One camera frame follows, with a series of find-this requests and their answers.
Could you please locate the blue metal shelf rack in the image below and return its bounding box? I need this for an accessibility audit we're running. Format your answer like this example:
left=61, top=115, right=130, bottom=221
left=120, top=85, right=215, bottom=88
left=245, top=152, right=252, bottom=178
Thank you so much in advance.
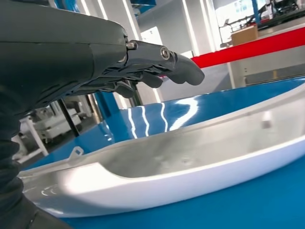
left=23, top=0, right=305, bottom=229

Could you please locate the thin black bar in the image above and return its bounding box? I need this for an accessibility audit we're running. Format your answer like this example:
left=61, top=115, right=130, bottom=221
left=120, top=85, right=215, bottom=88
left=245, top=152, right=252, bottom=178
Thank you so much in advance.
left=56, top=98, right=81, bottom=138

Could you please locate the closed cardboard box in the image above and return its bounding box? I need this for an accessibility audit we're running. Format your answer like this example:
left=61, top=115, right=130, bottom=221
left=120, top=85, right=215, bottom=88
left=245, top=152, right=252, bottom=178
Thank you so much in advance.
left=231, top=25, right=258, bottom=46

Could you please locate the red barrier tape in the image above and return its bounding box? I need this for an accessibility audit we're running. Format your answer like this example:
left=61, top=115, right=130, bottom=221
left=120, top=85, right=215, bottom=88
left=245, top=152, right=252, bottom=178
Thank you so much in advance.
left=192, top=27, right=305, bottom=69

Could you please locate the chrome stanchion post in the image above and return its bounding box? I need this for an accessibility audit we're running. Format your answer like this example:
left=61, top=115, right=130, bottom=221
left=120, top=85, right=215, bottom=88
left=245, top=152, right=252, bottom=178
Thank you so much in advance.
left=127, top=80, right=145, bottom=107

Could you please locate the white desk with metal rail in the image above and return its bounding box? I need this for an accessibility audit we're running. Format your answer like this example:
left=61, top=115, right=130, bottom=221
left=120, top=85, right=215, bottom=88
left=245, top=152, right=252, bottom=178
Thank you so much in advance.
left=226, top=45, right=305, bottom=90

